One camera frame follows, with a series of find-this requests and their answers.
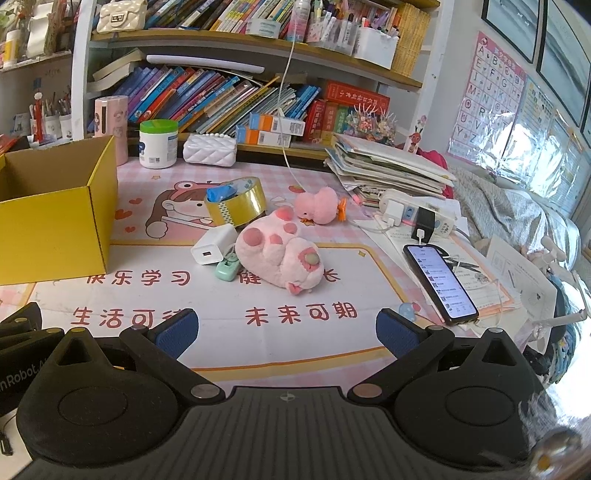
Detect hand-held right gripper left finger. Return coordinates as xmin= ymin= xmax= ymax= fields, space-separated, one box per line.
xmin=45 ymin=308 xmax=226 ymax=408

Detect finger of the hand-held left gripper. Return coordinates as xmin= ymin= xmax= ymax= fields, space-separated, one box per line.
xmin=0 ymin=302 xmax=44 ymax=345

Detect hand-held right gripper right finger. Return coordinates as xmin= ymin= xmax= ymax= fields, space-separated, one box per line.
xmin=348 ymin=308 xmax=542 ymax=408

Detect yellow cardboard box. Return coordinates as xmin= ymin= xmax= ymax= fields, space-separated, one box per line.
xmin=0 ymin=135 xmax=119 ymax=287

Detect pink paw plush toy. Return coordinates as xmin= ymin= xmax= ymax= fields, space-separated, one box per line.
xmin=234 ymin=206 xmax=325 ymax=295

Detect yellow packing tape roll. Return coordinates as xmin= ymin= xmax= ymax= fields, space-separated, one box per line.
xmin=204 ymin=176 xmax=268 ymax=228

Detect black smartphone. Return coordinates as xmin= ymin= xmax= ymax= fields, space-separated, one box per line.
xmin=403 ymin=243 xmax=480 ymax=327

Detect small green correction tape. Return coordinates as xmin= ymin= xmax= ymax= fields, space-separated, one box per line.
xmin=215 ymin=252 xmax=242 ymax=282

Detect pink printed desk mat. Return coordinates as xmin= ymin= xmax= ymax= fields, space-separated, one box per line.
xmin=0 ymin=157 xmax=467 ymax=385

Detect white charger block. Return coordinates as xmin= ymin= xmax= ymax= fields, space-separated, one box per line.
xmin=191 ymin=224 xmax=238 ymax=267

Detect printed worksheet papers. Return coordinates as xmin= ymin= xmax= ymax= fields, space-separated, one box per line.
xmin=365 ymin=216 xmax=560 ymax=325

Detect black plug adapter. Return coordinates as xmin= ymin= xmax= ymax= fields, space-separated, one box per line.
xmin=412 ymin=207 xmax=437 ymax=243

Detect white power strip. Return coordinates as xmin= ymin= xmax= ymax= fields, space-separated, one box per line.
xmin=379 ymin=188 xmax=462 ymax=239

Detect white plug adapter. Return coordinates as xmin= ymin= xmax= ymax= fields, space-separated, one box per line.
xmin=383 ymin=199 xmax=407 ymax=228

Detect blue crumpled plastic item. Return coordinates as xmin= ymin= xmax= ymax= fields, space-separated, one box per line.
xmin=206 ymin=182 xmax=253 ymax=204

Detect small pink plush hair clip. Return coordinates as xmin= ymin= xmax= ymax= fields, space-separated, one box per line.
xmin=294 ymin=185 xmax=348 ymax=226

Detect stack of books and papers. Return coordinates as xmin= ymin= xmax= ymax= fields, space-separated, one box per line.
xmin=324 ymin=132 xmax=458 ymax=208

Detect grey blanket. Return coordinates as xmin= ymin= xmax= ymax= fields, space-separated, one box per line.
xmin=450 ymin=165 xmax=583 ymax=278

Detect pile of red books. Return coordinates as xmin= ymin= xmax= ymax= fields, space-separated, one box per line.
xmin=0 ymin=133 xmax=34 ymax=156

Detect white quilted purse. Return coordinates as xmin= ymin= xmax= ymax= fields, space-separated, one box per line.
xmin=182 ymin=132 xmax=238 ymax=166

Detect white jar with green lid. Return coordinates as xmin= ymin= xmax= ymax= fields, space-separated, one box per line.
xmin=138 ymin=119 xmax=180 ymax=170

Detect red cartoon figure card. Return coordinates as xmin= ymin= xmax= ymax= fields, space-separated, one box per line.
xmin=406 ymin=115 xmax=428 ymax=153

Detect white pencil cup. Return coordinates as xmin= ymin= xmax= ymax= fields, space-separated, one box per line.
xmin=43 ymin=112 xmax=75 ymax=140

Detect red pointed figure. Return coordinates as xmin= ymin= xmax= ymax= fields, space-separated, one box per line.
xmin=33 ymin=91 xmax=45 ymax=145

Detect colourful floral ornament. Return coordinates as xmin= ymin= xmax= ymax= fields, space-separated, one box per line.
xmin=352 ymin=103 xmax=398 ymax=147

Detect orange and white carton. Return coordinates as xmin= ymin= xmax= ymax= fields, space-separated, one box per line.
xmin=235 ymin=126 xmax=293 ymax=149
xmin=249 ymin=113 xmax=307 ymax=137

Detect pink cylindrical container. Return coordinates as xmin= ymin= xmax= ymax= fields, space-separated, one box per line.
xmin=93 ymin=95 xmax=129 ymax=166

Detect row of colourful leaning books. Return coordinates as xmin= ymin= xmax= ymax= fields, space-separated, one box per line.
xmin=112 ymin=66 xmax=322 ymax=136

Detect red boxed book set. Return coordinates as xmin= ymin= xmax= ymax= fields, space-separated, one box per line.
xmin=304 ymin=80 xmax=391 ymax=144

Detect grey side shelf unit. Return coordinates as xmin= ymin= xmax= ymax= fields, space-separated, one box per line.
xmin=0 ymin=50 xmax=75 ymax=140

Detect white lamp bar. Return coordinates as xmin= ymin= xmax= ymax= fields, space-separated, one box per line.
xmin=146 ymin=54 xmax=267 ymax=75

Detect pair of flat lying books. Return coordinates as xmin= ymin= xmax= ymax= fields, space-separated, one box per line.
xmin=92 ymin=48 xmax=147 ymax=91

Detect white pen container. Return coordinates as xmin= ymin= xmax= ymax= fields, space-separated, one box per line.
xmin=353 ymin=25 xmax=400 ymax=70

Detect white and wooden bookshelf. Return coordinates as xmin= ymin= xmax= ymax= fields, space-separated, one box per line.
xmin=69 ymin=0 xmax=456 ymax=163

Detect clear pen organiser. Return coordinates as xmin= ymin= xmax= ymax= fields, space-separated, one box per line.
xmin=307 ymin=0 xmax=362 ymax=52

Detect row of thin upright books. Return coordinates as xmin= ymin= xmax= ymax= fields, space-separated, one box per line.
xmin=143 ymin=0 xmax=301 ymax=36

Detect cream quilted purse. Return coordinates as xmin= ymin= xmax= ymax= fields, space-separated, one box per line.
xmin=94 ymin=0 xmax=149 ymax=34

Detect clear plastic bottle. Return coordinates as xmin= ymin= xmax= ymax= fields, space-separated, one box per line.
xmin=286 ymin=0 xmax=311 ymax=45

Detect white charging cable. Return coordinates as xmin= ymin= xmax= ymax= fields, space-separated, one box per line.
xmin=276 ymin=28 xmax=308 ymax=193

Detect wall chart posters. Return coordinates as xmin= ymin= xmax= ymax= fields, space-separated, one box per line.
xmin=512 ymin=75 xmax=591 ymax=222

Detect pink alphabet wall poster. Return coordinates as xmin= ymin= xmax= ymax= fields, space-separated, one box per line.
xmin=446 ymin=31 xmax=528 ymax=166

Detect framed wall picture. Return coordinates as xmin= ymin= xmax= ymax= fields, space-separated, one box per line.
xmin=536 ymin=0 xmax=591 ymax=126
xmin=480 ymin=0 xmax=542 ymax=64

